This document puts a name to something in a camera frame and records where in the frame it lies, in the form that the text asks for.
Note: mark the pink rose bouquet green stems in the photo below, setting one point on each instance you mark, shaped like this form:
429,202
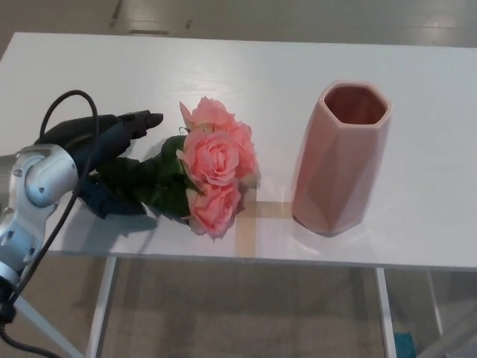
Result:
212,156

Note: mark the pink faceted ceramic vase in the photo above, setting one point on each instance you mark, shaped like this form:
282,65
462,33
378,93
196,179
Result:
331,175

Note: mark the short beige tape strip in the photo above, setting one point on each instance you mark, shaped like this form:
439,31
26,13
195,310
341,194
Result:
274,210

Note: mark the white table leg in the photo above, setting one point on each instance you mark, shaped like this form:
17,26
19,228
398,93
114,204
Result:
387,317
435,306
100,309

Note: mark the teal floor marker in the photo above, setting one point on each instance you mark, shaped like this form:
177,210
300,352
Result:
405,345

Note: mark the light blue metal bar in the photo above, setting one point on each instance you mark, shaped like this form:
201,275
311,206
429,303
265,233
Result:
44,328

